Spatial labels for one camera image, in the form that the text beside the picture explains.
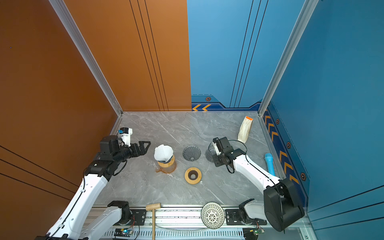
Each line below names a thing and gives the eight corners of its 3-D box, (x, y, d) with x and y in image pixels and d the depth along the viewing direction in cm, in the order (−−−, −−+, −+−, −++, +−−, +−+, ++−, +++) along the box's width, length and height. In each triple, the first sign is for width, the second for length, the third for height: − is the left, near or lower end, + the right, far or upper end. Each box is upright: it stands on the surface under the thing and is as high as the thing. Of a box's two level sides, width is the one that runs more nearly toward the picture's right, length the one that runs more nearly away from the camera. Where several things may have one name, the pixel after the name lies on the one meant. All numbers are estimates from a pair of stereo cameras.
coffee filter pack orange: (236, 140, 106) (240, 130, 97) (240, 126, 114) (244, 115, 105) (245, 143, 104) (249, 133, 95) (249, 128, 112) (253, 118, 103)
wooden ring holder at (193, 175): (184, 184, 86) (184, 182, 84) (185, 169, 92) (185, 167, 90) (201, 184, 86) (201, 182, 84) (201, 169, 92) (201, 167, 90)
